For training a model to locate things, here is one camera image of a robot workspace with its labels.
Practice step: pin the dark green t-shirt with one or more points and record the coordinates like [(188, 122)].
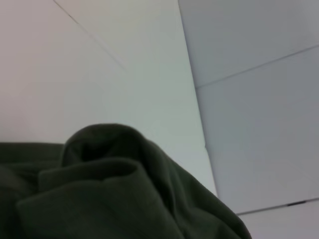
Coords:
[(112, 189)]

